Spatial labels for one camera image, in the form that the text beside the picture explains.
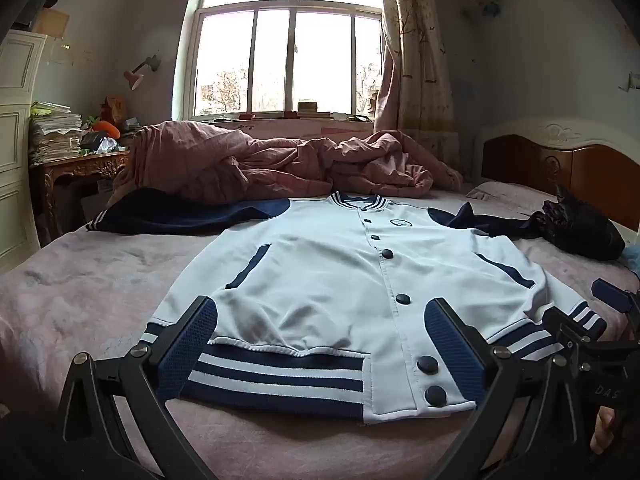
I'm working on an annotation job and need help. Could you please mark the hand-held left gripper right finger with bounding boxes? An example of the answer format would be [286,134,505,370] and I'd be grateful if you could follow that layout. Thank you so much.
[424,297,593,480]

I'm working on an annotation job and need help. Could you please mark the stack of papers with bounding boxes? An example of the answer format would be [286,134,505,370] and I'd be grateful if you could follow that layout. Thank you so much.
[29,102,83,166]

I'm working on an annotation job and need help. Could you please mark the black bag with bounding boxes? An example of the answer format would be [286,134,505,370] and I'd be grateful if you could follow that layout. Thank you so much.
[520,185,626,262]

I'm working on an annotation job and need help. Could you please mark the white and navy baseball jacket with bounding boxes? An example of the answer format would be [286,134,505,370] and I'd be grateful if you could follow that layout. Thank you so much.
[86,187,608,423]

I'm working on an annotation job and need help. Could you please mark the bed with pink sheet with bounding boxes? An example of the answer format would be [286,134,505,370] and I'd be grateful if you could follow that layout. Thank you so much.
[0,180,640,480]

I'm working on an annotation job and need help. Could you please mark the pink pillow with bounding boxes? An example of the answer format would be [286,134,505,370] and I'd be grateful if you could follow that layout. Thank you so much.
[465,180,566,207]

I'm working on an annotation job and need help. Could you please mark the orange plush toy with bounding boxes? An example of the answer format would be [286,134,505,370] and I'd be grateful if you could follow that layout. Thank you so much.
[87,116,123,140]

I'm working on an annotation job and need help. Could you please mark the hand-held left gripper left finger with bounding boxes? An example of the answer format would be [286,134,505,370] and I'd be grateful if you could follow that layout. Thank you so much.
[57,296,221,480]

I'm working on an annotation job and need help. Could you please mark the wall lamp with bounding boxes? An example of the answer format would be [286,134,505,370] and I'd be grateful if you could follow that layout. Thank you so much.
[123,55,162,92]

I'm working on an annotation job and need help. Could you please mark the window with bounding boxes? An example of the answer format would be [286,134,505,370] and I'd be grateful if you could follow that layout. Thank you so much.
[172,0,388,122]

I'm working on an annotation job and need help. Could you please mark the carved wooden desk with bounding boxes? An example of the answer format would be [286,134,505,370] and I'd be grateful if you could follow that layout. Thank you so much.
[30,150,131,241]

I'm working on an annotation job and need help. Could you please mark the white cabinet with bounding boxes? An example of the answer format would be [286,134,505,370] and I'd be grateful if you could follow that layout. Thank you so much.
[0,29,48,276]

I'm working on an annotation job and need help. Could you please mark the wooden headboard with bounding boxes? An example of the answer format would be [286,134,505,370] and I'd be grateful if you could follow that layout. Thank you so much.
[475,117,640,233]

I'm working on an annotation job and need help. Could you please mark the brown cardboard sheet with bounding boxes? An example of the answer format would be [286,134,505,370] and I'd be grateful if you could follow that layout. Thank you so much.
[30,7,71,39]

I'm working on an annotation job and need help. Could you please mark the brown stuffed toy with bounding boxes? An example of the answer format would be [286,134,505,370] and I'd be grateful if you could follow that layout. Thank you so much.
[100,96,126,123]

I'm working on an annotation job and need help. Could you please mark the books on window sill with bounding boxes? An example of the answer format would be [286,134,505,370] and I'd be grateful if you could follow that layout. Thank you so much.
[297,101,333,121]

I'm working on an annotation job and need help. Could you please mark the person's right hand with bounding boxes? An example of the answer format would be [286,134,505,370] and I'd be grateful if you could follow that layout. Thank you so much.
[590,407,626,456]

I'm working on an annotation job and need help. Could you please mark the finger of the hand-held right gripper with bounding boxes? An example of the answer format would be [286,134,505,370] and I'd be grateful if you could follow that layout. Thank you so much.
[591,278,640,313]
[542,306,608,343]

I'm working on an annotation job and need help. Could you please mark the floral curtain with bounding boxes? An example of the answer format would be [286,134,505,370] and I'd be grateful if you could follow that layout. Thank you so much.
[372,0,463,181]

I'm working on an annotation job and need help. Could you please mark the pink quilt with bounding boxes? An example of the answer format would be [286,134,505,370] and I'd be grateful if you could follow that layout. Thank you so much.
[112,121,463,206]

